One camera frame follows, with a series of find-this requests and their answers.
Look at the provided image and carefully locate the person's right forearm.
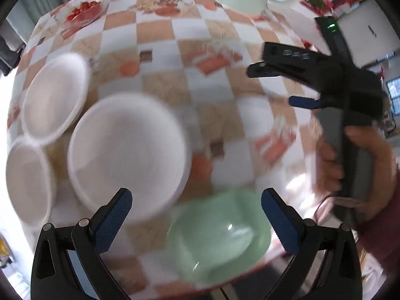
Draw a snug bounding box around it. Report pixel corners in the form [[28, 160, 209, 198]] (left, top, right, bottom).
[[354, 194, 400, 277]]

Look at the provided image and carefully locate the mint green bowl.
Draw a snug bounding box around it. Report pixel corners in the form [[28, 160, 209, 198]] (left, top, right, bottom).
[[165, 188, 273, 287]]

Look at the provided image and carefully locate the small white bowl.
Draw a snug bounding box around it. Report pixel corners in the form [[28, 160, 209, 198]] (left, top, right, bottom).
[[5, 137, 57, 229]]

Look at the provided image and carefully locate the large white bowl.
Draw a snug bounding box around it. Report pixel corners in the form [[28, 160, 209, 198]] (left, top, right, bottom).
[[67, 92, 192, 225]]

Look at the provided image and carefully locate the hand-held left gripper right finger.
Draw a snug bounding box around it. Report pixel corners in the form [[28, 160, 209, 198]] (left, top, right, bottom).
[[261, 187, 364, 300]]

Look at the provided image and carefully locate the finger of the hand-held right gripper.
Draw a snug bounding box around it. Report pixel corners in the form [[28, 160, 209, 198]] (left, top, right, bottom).
[[288, 96, 323, 110], [246, 41, 327, 89]]

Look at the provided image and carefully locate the checkered printed tablecloth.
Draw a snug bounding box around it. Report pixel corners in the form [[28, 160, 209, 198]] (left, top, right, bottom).
[[8, 0, 333, 300]]

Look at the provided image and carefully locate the white plate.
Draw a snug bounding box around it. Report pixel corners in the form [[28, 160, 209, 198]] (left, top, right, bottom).
[[21, 53, 92, 146]]

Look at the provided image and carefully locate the black cable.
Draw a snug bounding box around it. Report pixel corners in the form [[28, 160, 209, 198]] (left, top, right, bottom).
[[313, 190, 346, 223]]

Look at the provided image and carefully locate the pile of cherry tomatoes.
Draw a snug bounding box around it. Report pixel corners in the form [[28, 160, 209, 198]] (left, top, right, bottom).
[[65, 0, 101, 22]]

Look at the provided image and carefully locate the person's right hand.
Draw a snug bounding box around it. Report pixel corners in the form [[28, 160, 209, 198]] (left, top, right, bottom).
[[315, 125, 399, 226]]

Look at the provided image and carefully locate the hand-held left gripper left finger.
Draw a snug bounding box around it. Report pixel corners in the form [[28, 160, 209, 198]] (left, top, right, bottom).
[[30, 187, 133, 300]]

